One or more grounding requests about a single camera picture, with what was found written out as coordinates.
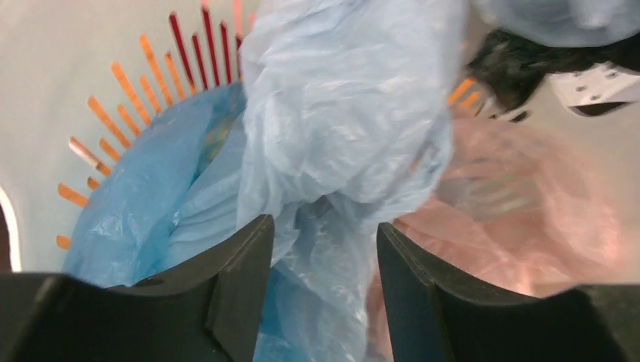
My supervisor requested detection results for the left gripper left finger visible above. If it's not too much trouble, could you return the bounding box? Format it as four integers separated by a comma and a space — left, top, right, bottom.
1, 215, 274, 361

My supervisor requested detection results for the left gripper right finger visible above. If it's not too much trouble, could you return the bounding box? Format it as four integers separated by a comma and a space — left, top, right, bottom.
377, 223, 639, 362

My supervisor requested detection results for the light blue plastic bag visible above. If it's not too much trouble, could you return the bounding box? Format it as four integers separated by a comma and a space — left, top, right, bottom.
241, 1, 494, 361

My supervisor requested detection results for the white slotted laundry basket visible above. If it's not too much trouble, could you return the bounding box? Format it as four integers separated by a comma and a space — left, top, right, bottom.
0, 0, 640, 273

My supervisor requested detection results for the bright blue plastic bag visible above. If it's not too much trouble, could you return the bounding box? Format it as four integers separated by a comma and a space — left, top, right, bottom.
62, 82, 311, 362

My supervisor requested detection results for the pink plastic bag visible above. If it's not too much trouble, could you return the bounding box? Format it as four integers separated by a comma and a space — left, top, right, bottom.
371, 118, 639, 361

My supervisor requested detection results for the black plastic bag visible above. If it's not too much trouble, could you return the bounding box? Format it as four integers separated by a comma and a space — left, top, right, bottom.
466, 29, 639, 111

